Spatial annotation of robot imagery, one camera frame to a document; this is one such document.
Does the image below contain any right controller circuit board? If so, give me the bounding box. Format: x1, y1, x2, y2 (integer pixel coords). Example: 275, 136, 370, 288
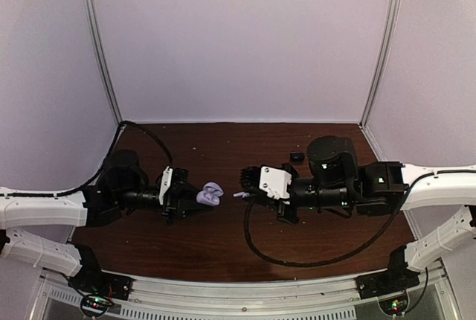
379, 296, 409, 316

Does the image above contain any black left camera cable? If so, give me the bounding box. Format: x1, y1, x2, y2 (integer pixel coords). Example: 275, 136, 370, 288
55, 120, 175, 198

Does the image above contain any right aluminium corner post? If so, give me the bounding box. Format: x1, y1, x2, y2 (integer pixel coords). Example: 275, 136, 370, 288
359, 0, 402, 129

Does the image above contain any lilac wireless earbud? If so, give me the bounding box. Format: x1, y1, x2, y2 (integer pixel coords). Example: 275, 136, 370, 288
233, 191, 250, 199

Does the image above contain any left controller circuit board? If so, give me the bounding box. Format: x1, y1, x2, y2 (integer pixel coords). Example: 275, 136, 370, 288
80, 294, 115, 317

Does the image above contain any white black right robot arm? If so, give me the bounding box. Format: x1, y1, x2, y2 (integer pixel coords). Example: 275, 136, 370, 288
240, 135, 475, 292

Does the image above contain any aluminium front rail frame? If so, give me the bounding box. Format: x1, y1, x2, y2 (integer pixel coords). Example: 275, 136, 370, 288
29, 255, 462, 320

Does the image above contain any black camera cable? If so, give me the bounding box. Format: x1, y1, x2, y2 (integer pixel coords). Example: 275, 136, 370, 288
55, 120, 175, 198
242, 170, 440, 269

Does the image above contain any black earbud charging case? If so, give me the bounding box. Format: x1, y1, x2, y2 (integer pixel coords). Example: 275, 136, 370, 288
289, 151, 306, 163

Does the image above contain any aluminium corner post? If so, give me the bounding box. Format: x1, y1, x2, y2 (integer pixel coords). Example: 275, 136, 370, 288
84, 0, 123, 124
359, 0, 402, 129

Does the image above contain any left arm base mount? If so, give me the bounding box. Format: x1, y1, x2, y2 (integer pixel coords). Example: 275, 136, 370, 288
68, 245, 132, 301

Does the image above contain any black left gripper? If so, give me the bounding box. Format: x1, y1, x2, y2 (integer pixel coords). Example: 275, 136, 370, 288
115, 180, 213, 226

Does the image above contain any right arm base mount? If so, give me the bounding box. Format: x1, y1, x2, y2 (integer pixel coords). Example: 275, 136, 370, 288
355, 246, 419, 299

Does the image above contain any black right camera cable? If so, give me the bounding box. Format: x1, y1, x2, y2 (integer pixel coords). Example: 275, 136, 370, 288
242, 170, 440, 269

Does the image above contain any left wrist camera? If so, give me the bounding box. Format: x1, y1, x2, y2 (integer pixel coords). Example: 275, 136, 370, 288
156, 166, 189, 205

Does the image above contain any lilac earbud charging case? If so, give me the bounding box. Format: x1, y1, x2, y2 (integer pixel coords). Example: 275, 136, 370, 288
196, 182, 224, 207

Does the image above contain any controller circuit board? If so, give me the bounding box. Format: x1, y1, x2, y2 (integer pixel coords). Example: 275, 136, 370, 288
80, 294, 115, 317
379, 296, 409, 316

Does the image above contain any left aluminium corner post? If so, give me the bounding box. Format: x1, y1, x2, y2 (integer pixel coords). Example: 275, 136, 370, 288
84, 0, 123, 124

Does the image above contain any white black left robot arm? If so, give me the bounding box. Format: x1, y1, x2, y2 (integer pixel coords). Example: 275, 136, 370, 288
1, 150, 213, 293

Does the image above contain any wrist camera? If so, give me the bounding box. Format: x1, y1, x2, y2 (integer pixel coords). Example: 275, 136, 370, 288
239, 166, 292, 200
156, 166, 189, 205

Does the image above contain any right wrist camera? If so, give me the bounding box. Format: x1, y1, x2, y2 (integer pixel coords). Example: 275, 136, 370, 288
239, 166, 292, 200

